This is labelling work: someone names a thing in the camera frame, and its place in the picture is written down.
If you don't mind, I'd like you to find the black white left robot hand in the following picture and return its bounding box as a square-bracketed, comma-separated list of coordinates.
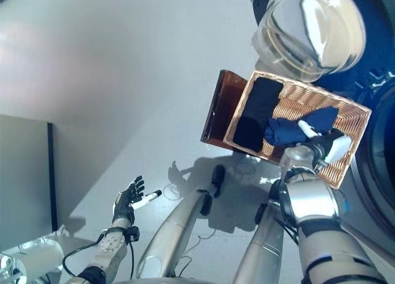
[112, 175, 164, 226]

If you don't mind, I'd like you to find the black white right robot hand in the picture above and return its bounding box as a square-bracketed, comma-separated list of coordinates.
[297, 119, 353, 170]

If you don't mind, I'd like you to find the blue garment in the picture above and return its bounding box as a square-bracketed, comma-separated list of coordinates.
[264, 107, 341, 148]

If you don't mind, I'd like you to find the dark grey washing machine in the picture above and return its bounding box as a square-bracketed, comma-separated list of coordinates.
[314, 0, 395, 233]

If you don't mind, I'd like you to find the round glass washing machine door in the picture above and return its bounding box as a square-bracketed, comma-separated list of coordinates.
[249, 0, 367, 83]

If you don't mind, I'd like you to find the rectangular wicker laundry basket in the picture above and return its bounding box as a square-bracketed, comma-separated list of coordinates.
[223, 70, 373, 190]

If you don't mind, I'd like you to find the large black folded garment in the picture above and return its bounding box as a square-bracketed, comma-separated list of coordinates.
[231, 77, 285, 154]

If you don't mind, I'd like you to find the black left robot foot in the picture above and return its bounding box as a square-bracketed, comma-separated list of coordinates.
[211, 164, 227, 199]

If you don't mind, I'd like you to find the white cylinder object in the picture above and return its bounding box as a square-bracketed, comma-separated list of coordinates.
[17, 243, 64, 273]

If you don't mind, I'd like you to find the grey panel with black edge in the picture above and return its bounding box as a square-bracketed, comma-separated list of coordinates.
[0, 114, 60, 251]

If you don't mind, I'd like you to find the brown glossy stool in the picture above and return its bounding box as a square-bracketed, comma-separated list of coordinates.
[200, 69, 249, 149]

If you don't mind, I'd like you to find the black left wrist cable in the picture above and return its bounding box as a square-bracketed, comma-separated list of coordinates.
[61, 230, 136, 279]

